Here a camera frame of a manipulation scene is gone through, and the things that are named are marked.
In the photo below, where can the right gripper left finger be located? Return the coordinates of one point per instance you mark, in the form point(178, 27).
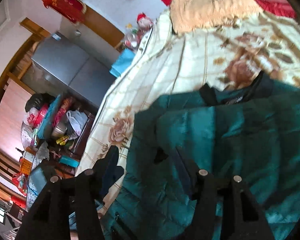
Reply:
point(48, 218)

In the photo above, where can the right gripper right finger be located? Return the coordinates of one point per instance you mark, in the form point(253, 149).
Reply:
point(242, 216)

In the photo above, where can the dark green puffer jacket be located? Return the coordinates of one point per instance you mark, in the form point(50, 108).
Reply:
point(253, 132)

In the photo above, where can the white plastic bag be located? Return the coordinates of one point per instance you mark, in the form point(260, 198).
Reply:
point(77, 120)

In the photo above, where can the grey refrigerator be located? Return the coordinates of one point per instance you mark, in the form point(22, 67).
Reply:
point(60, 66)

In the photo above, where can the floral cream bedspread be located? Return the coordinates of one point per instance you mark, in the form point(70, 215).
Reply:
point(225, 58)

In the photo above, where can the pig plush toy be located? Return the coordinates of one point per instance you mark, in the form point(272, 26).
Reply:
point(144, 22)

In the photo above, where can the red hanging knot decoration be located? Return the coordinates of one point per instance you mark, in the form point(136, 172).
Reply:
point(73, 10)

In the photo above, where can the beige fringed pillow cover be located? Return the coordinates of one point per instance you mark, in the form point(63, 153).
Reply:
point(187, 15)

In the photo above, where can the red heart cushion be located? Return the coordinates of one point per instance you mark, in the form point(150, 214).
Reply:
point(277, 7)

